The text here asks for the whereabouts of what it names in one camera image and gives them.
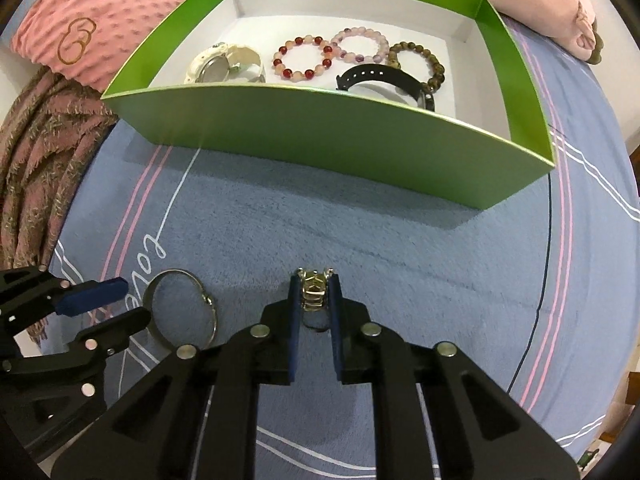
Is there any white wrist watch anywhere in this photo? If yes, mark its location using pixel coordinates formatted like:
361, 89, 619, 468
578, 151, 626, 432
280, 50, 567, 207
185, 42, 267, 84

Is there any red and pink bead bracelet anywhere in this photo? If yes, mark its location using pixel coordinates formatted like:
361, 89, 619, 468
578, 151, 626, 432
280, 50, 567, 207
272, 34, 335, 81

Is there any pink plush pillow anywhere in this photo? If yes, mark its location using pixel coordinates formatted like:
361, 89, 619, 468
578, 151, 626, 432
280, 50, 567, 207
480, 0, 606, 66

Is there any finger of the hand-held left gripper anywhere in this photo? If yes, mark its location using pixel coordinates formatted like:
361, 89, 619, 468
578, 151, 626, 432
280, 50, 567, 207
0, 307, 152, 376
0, 266, 128, 333

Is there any brown bead bracelet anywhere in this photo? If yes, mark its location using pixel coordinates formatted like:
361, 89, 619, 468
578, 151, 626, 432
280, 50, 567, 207
387, 41, 446, 93

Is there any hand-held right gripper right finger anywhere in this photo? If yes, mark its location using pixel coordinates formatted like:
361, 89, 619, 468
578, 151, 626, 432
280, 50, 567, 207
327, 270, 591, 480

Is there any blue striped bed sheet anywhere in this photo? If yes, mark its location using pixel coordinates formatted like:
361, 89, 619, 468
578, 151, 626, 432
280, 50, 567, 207
35, 10, 640, 480

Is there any pink dotted blanket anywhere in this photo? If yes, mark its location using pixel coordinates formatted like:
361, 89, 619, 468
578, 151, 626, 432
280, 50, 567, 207
10, 0, 246, 86

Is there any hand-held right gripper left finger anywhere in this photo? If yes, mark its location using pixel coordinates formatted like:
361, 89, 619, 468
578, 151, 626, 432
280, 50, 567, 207
50, 269, 301, 480

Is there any silver bangle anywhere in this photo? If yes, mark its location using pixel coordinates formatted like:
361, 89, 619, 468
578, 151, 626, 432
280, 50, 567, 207
142, 270, 218, 348

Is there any green cardboard box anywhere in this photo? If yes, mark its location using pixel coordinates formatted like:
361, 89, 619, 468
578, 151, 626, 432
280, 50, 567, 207
100, 0, 558, 211

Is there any purple bead bracelet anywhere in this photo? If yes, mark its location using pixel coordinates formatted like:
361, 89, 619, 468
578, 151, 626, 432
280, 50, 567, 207
330, 27, 390, 63

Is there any pink woven scarf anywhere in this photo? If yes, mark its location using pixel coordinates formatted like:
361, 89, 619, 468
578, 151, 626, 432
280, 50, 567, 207
0, 67, 121, 348

